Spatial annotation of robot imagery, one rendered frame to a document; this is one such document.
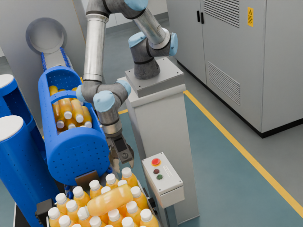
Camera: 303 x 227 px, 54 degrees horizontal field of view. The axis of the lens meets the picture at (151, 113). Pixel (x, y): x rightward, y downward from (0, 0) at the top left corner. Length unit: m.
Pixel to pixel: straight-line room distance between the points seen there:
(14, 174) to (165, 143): 0.95
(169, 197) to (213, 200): 1.35
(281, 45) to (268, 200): 1.22
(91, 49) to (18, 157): 0.98
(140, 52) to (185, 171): 0.87
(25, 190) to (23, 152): 0.28
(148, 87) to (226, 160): 1.44
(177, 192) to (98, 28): 0.72
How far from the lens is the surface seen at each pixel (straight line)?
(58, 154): 1.36
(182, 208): 2.30
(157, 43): 1.51
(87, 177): 1.39
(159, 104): 1.67
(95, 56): 1.24
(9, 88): 2.67
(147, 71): 1.65
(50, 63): 3.10
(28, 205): 2.25
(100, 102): 1.06
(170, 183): 1.17
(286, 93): 2.93
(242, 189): 2.60
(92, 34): 1.27
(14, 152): 1.98
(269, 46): 2.59
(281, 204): 2.54
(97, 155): 1.40
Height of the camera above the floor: 1.95
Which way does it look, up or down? 33 degrees down
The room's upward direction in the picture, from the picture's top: 12 degrees counter-clockwise
